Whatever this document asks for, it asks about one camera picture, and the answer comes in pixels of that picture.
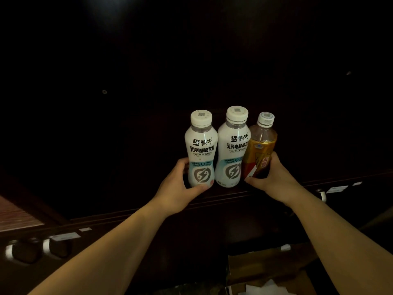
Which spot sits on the white shelf hook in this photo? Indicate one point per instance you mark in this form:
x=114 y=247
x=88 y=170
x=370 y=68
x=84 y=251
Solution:
x=322 y=196
x=9 y=251
x=46 y=246

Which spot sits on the person's left thumb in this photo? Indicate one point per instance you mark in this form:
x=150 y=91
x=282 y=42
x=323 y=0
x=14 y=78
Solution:
x=201 y=188

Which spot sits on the person's left forearm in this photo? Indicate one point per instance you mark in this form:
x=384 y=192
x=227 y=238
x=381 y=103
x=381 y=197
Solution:
x=116 y=251

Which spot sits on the white crumpled paper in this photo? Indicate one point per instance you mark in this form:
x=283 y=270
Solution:
x=267 y=288

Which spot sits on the amber tea bottle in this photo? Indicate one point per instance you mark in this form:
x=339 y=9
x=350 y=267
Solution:
x=261 y=147

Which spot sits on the person's right hand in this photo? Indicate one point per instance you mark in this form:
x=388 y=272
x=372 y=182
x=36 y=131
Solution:
x=276 y=181

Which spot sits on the white drink bottle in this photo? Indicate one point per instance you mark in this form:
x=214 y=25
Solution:
x=201 y=144
x=233 y=144

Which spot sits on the person's right forearm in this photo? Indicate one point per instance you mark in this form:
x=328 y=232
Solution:
x=340 y=242

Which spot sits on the brown cardboard box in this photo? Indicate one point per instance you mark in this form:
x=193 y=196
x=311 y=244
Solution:
x=264 y=264

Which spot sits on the person's right thumb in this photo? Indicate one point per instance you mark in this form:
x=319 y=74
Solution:
x=254 y=181

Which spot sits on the dark wooden shelf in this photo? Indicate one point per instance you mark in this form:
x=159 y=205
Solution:
x=227 y=194

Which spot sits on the brown wood grain panel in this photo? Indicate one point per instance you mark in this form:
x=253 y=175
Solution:
x=15 y=215

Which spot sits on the person's left hand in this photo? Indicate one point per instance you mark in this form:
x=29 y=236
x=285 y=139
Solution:
x=173 y=190

